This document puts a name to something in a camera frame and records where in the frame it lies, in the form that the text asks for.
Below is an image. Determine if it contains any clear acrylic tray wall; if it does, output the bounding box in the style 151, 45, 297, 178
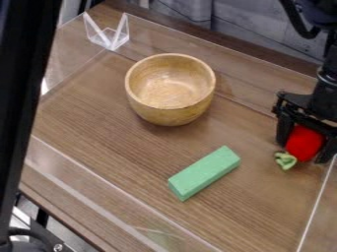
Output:
20, 9, 337, 252

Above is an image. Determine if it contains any green rectangular block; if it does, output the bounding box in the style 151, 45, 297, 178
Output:
167, 146, 241, 202

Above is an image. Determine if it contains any light wooden bowl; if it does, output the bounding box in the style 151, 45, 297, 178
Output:
126, 53, 215, 126

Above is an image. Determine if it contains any black metal bracket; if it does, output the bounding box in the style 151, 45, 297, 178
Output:
15, 220, 76, 252

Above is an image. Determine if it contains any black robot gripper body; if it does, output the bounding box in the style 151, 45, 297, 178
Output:
271, 92, 337, 135

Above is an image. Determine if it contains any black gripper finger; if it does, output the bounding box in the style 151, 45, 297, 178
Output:
277, 112, 295, 147
314, 134, 337, 163

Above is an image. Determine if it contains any red plush strawberry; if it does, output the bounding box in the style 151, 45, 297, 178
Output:
274, 125, 325, 170

